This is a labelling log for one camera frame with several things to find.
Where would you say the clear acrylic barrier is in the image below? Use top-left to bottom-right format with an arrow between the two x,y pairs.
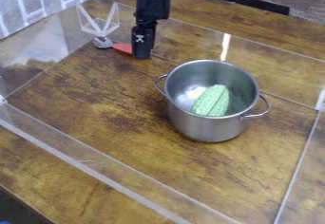
0,8 -> 325,224

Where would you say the green bitter gourd toy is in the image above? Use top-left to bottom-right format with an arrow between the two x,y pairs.
192,84 -> 231,117

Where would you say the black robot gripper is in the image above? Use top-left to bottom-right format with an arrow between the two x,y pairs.
133,0 -> 170,60

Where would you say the black strip on table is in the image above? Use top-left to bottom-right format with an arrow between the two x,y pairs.
224,0 -> 289,15

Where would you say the stainless steel pot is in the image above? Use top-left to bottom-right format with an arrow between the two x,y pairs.
156,60 -> 271,142

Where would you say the pink handled metal spoon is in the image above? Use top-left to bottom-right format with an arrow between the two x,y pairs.
93,37 -> 133,54

